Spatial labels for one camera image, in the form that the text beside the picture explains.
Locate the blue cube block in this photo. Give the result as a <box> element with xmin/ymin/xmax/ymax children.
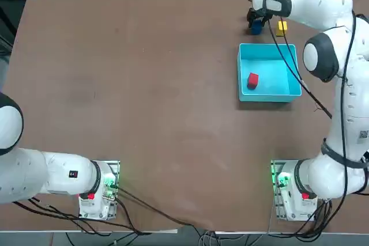
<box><xmin>250</xmin><ymin>21</ymin><xmax>263</xmax><ymax>35</ymax></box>

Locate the cyan plastic box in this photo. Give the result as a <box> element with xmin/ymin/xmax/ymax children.
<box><xmin>237</xmin><ymin>43</ymin><xmax>303</xmax><ymax>103</ymax></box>

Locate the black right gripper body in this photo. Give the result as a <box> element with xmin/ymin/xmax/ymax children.
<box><xmin>247</xmin><ymin>8</ymin><xmax>270</xmax><ymax>24</ymax></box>

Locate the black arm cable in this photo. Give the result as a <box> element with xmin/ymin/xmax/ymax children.
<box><xmin>336</xmin><ymin>11</ymin><xmax>369</xmax><ymax>203</ymax></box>

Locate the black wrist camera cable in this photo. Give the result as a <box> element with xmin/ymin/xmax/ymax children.
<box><xmin>265</xmin><ymin>17</ymin><xmax>333</xmax><ymax>119</ymax></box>

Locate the red cube block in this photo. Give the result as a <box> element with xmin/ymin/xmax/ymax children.
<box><xmin>247</xmin><ymin>72</ymin><xmax>259</xmax><ymax>90</ymax></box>

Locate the yellow cube block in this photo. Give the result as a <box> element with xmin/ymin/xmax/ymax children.
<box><xmin>276</xmin><ymin>20</ymin><xmax>288</xmax><ymax>37</ymax></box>

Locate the black base cable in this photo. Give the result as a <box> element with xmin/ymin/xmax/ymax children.
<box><xmin>116</xmin><ymin>187</ymin><xmax>209</xmax><ymax>239</ymax></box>

